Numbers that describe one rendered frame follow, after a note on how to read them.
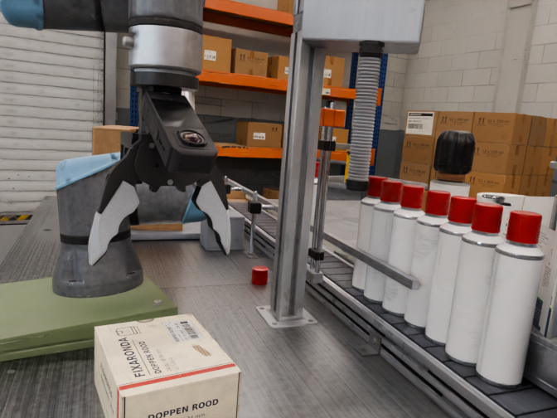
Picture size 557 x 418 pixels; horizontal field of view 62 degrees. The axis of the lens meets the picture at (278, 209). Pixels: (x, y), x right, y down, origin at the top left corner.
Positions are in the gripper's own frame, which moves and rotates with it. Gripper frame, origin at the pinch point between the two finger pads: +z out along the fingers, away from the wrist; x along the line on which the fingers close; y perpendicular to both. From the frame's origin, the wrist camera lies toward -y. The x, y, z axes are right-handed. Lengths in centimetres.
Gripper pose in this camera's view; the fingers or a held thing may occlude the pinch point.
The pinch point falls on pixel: (165, 263)
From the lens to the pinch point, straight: 52.7
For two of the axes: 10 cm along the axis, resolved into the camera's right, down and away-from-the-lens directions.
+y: -4.9, -1.8, 8.5
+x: -8.7, 0.2, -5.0
